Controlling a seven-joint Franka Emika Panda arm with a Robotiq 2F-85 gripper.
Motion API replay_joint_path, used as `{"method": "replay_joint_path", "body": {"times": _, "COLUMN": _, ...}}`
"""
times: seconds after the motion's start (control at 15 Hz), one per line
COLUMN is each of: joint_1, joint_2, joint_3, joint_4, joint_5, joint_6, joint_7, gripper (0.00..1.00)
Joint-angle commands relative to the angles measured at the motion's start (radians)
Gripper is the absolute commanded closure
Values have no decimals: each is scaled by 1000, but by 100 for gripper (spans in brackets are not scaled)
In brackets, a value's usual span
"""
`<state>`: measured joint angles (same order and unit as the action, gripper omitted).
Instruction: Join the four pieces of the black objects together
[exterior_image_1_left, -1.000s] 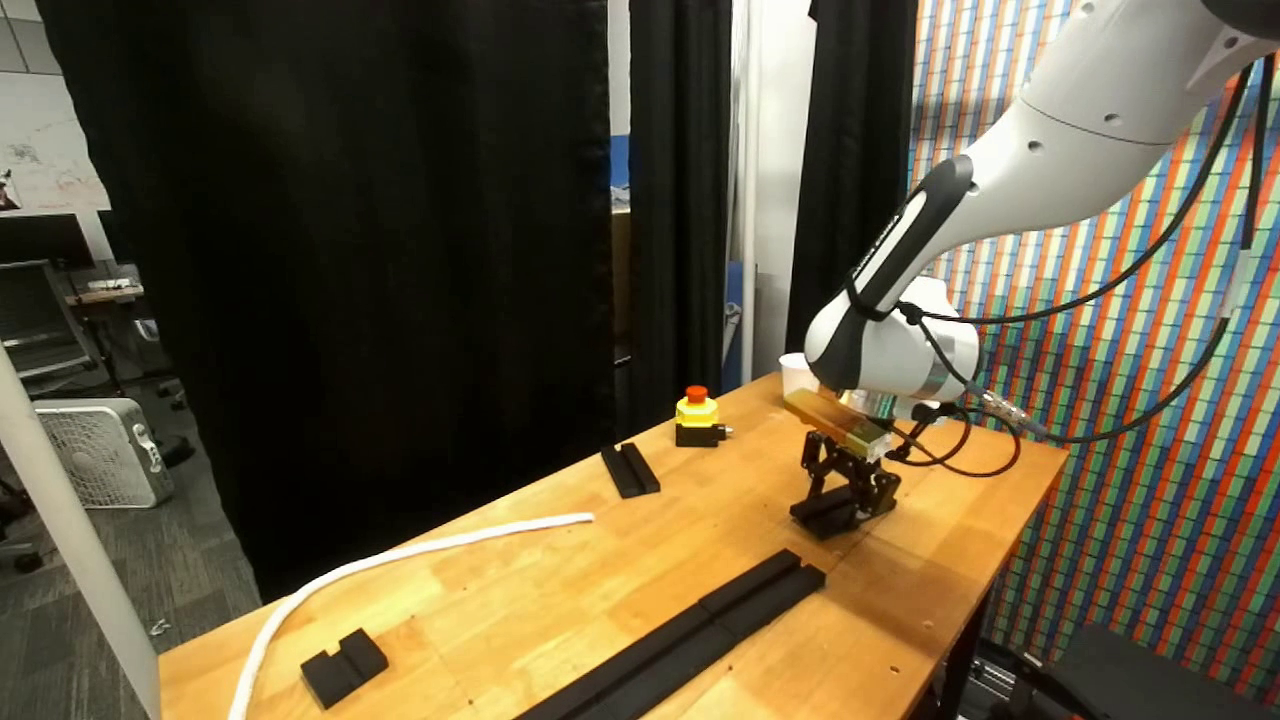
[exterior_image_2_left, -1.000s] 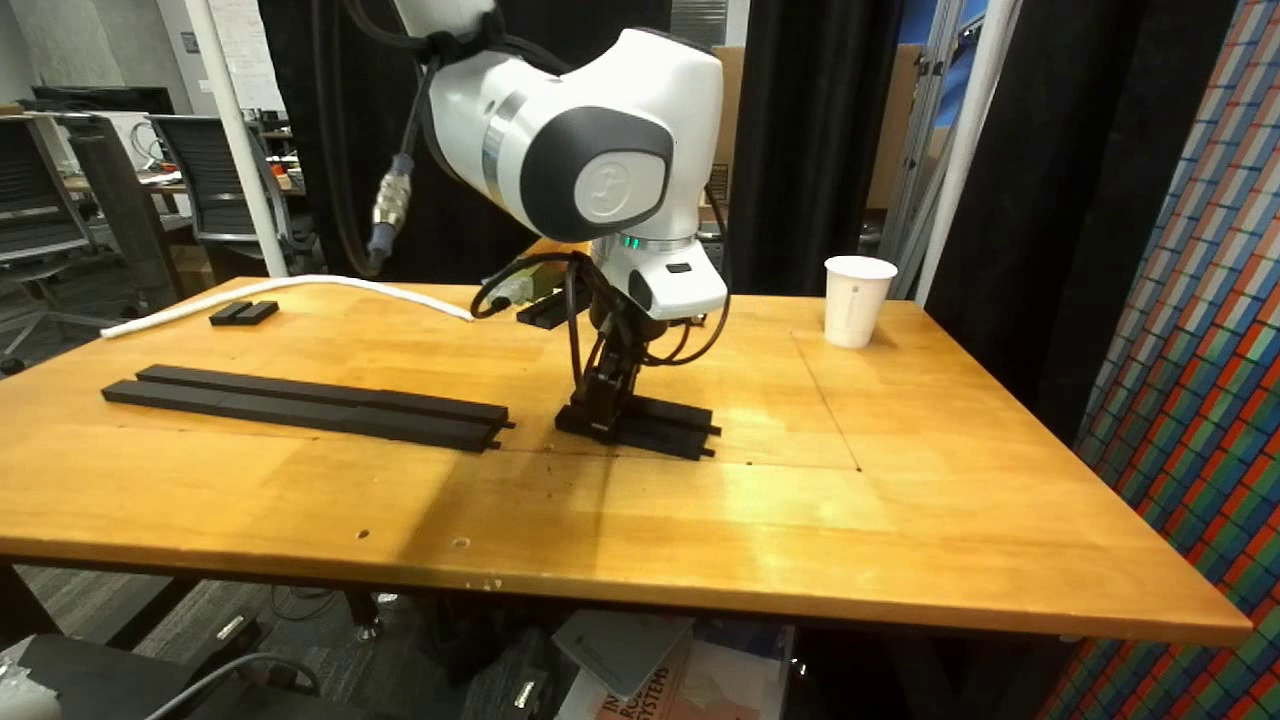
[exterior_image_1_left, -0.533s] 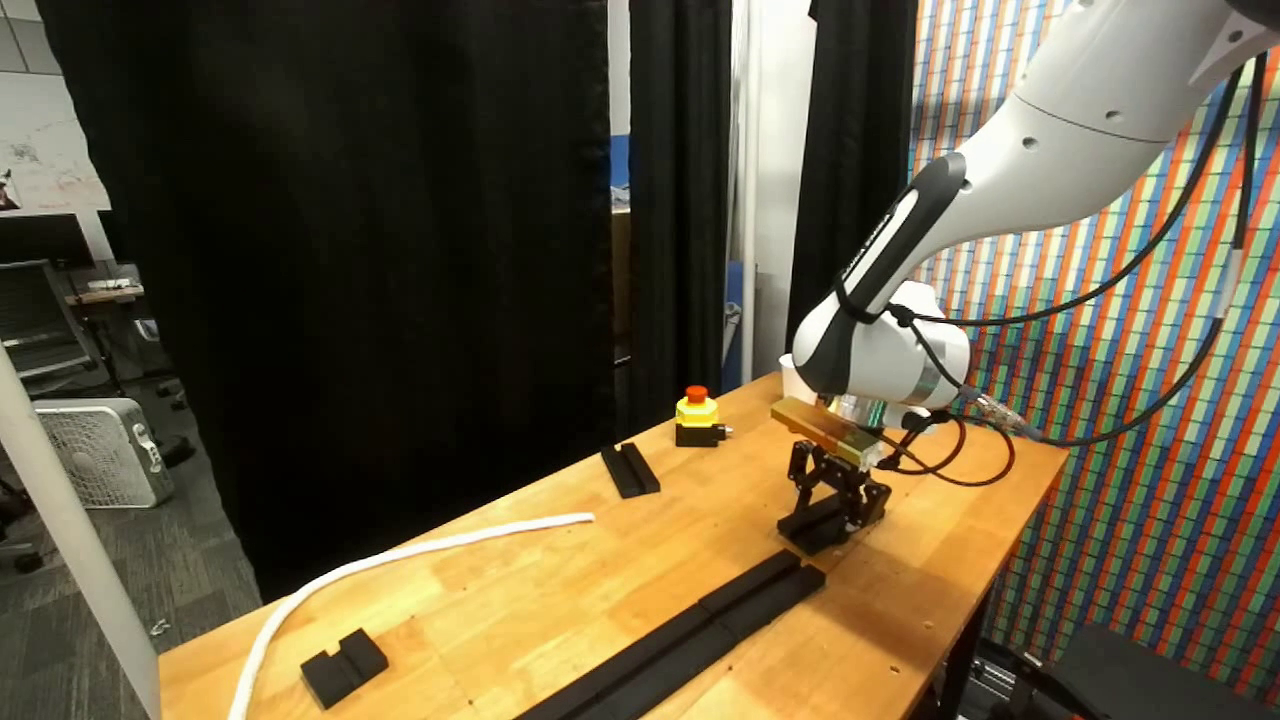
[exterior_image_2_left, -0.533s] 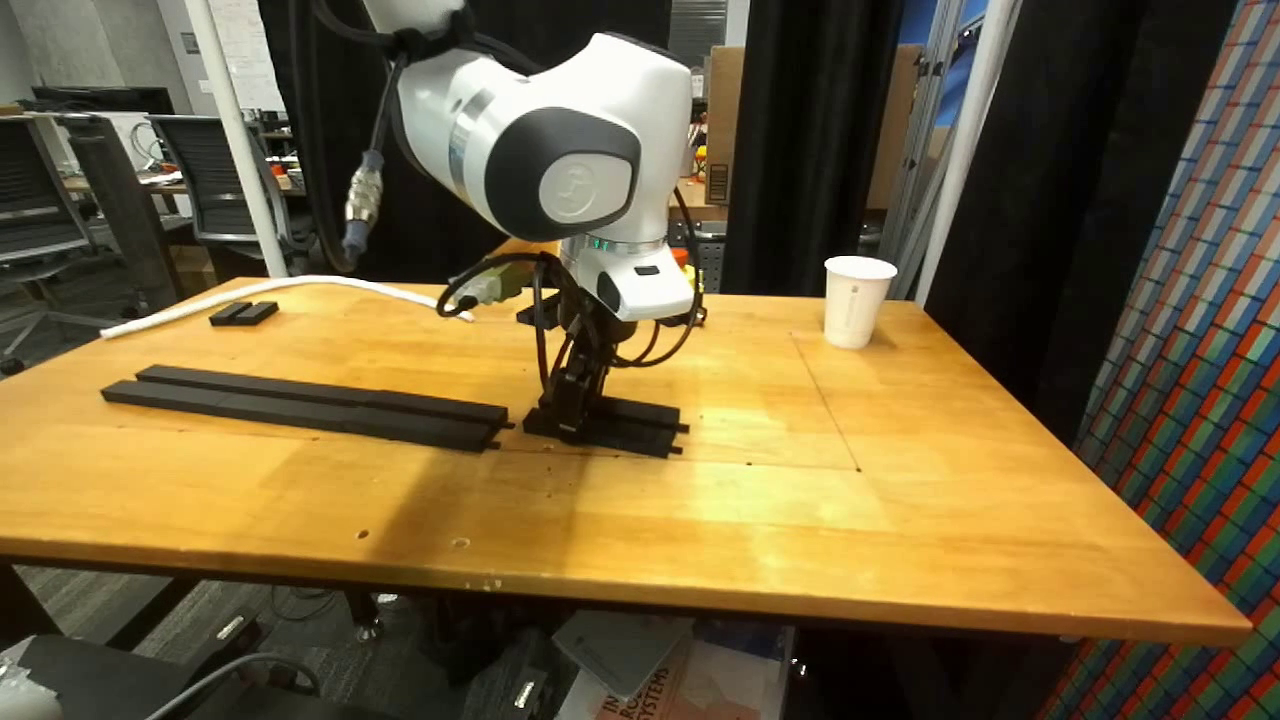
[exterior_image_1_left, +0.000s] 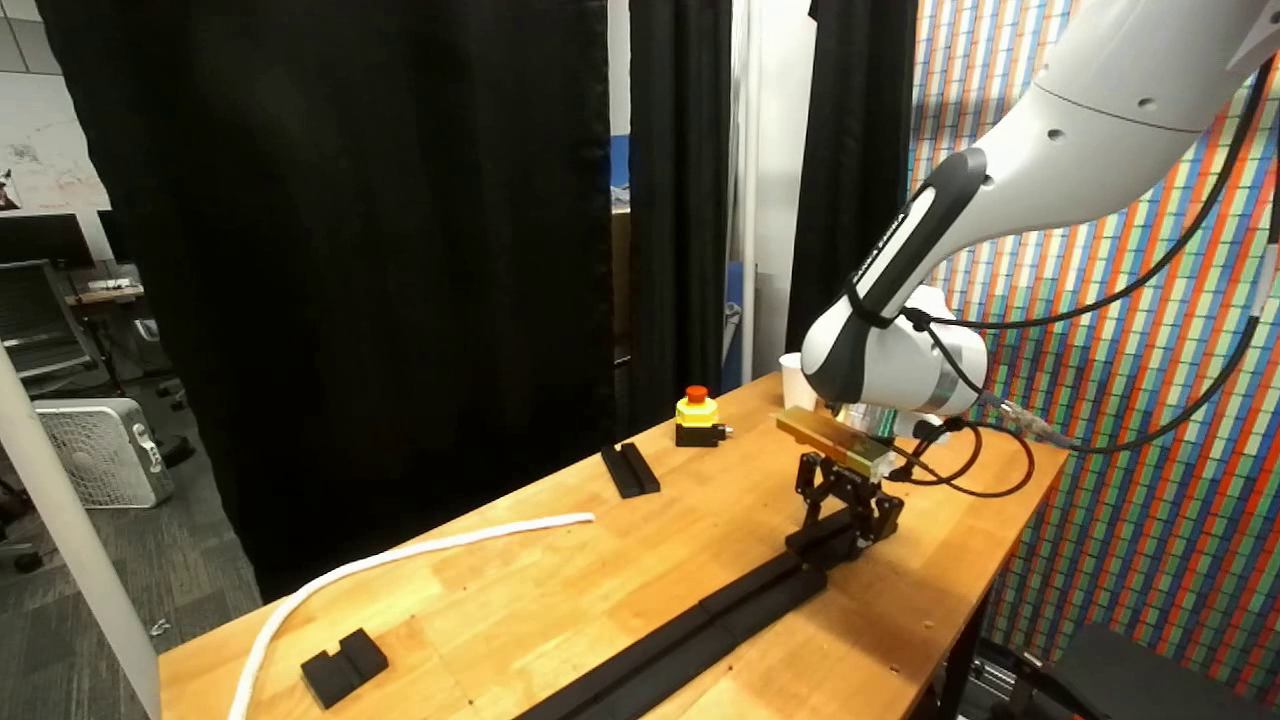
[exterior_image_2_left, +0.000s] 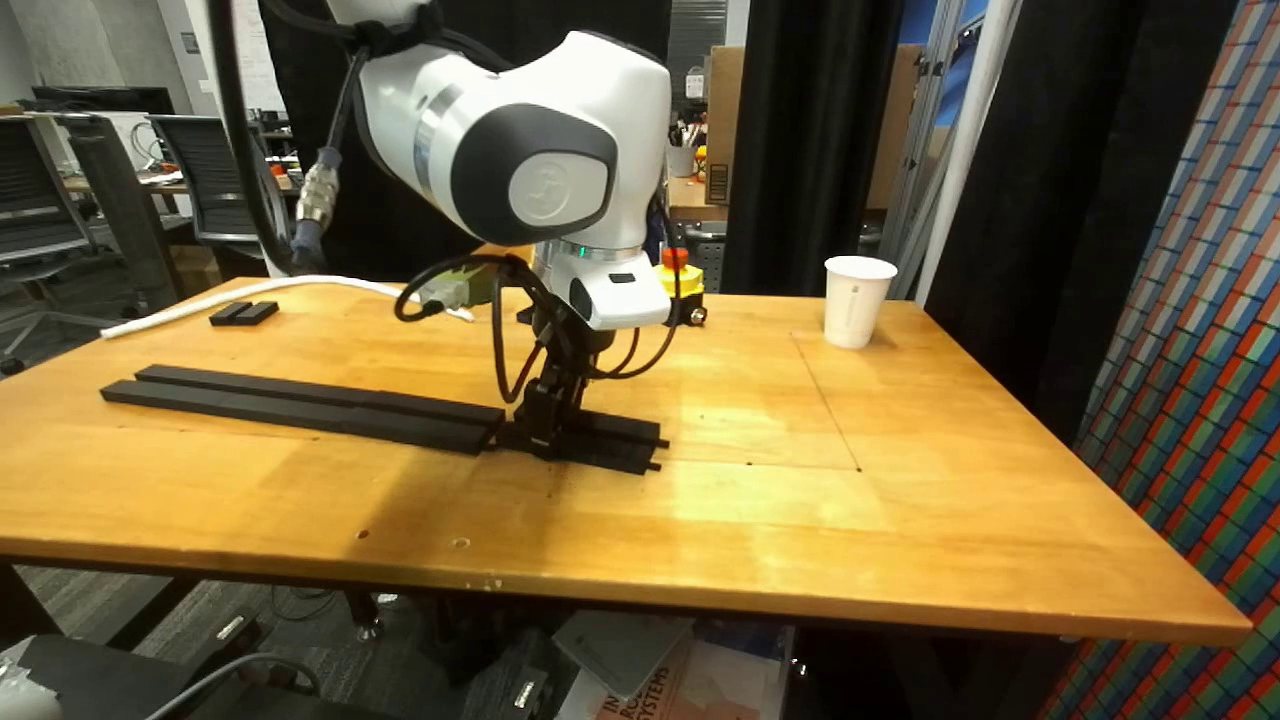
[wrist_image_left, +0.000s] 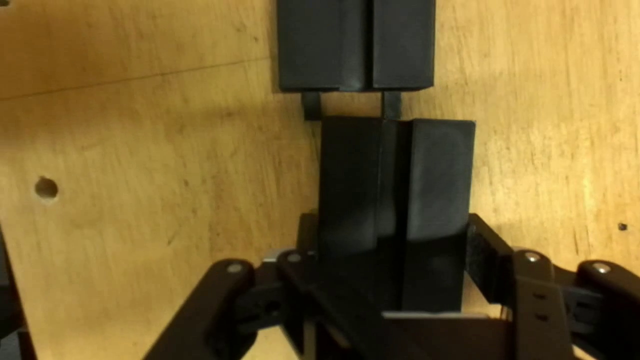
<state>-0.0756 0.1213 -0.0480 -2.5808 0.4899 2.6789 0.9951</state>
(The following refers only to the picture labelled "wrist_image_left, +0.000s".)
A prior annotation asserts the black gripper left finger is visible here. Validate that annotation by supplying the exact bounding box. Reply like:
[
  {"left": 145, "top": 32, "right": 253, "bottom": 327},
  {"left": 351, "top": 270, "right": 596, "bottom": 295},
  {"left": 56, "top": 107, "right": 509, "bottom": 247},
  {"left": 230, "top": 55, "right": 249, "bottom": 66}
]
[{"left": 142, "top": 215, "right": 349, "bottom": 360}]

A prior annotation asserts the black grooved track piece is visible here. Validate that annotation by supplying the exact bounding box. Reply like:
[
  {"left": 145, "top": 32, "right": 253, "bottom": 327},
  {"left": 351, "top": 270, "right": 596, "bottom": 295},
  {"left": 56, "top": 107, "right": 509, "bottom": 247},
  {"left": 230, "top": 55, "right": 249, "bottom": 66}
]
[
  {"left": 275, "top": 0, "right": 438, "bottom": 124},
  {"left": 315, "top": 117, "right": 478, "bottom": 317}
]

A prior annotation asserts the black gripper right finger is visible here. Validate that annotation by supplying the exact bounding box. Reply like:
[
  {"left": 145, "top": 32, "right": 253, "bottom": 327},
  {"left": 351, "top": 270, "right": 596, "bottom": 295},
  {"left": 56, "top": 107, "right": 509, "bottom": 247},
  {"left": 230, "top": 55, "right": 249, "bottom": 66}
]
[{"left": 466, "top": 215, "right": 640, "bottom": 360}]

